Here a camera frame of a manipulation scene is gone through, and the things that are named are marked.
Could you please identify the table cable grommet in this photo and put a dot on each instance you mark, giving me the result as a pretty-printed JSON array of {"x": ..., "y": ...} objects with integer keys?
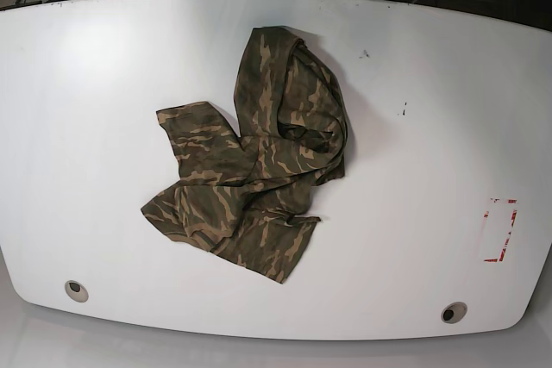
[
  {"x": 454, "y": 313},
  {"x": 76, "y": 291}
]

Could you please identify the camouflage t-shirt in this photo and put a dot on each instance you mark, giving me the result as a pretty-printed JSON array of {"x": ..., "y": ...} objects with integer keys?
[{"x": 243, "y": 192}]

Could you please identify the right table cable grommet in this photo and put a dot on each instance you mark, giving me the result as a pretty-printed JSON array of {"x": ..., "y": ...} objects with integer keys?
[{"x": 454, "y": 313}]

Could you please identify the left table cable grommet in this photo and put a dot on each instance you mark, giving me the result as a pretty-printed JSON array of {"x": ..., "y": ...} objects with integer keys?
[{"x": 76, "y": 291}]

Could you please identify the red tape rectangle marking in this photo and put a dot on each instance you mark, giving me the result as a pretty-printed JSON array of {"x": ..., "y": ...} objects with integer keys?
[{"x": 498, "y": 223}]

